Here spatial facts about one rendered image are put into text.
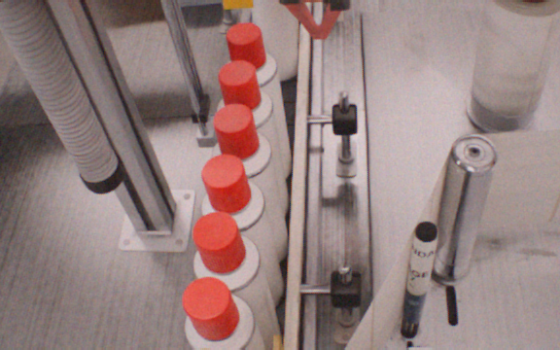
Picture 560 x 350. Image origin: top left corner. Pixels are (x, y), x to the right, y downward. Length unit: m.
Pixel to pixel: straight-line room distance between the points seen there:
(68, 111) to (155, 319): 0.34
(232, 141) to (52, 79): 0.16
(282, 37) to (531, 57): 0.29
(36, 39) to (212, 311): 0.20
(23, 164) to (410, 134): 0.53
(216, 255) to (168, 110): 0.48
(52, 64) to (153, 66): 0.57
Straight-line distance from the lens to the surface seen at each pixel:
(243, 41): 0.56
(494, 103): 0.72
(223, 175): 0.46
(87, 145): 0.45
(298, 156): 0.68
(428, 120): 0.76
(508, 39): 0.66
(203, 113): 0.71
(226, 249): 0.43
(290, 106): 0.78
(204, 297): 0.41
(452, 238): 0.57
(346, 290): 0.59
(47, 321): 0.76
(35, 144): 0.93
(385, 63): 0.83
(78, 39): 0.53
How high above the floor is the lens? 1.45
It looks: 53 degrees down
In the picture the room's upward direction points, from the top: 10 degrees counter-clockwise
